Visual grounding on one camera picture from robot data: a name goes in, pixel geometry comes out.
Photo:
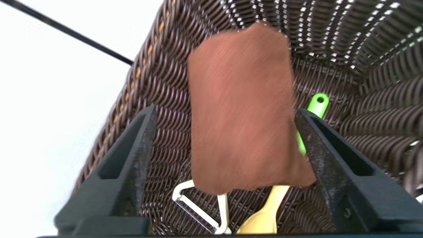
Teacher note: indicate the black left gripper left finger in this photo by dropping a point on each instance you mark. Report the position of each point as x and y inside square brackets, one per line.
[115, 185]

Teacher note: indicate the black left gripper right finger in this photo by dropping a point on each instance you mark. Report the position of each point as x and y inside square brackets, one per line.
[357, 185]

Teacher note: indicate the brown towel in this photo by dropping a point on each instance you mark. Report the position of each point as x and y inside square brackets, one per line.
[244, 112]

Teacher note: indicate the dark brown wicker basket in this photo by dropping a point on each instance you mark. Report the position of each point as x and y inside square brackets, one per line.
[363, 82]

